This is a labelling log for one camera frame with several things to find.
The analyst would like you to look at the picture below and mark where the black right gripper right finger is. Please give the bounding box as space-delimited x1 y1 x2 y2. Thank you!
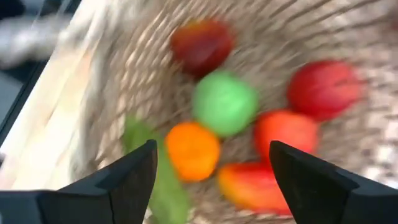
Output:
269 139 398 224

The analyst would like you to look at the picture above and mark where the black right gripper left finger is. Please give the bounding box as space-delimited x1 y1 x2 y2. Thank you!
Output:
0 139 159 224

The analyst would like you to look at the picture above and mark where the green cucumber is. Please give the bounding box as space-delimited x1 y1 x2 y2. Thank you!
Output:
121 116 191 224

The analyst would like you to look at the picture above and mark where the red streaked apple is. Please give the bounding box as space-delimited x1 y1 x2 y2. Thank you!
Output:
253 109 320 162

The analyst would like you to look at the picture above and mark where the red orange mango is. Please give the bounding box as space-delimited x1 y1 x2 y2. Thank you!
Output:
216 161 293 217

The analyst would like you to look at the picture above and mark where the orange citrus fruit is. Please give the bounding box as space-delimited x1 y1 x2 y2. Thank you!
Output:
164 121 221 183

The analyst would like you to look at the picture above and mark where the plain red apple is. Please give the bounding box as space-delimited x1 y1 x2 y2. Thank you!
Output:
286 59 364 122

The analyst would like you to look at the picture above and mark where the dark red green apple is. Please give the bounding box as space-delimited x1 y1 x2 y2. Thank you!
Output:
170 19 234 78

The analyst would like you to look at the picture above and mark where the woven straw basket with handles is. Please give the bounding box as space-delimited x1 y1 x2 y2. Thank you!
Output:
70 0 398 224

